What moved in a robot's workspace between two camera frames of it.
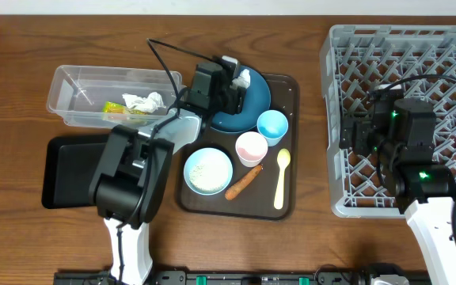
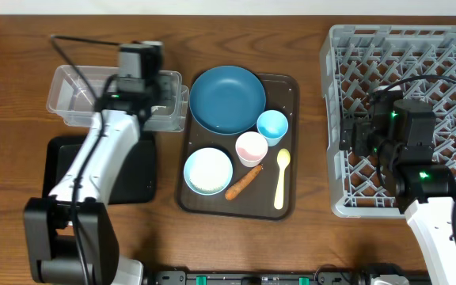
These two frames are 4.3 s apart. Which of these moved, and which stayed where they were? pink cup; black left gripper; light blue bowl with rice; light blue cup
Moved: black left gripper
Stayed: light blue bowl with rice; light blue cup; pink cup
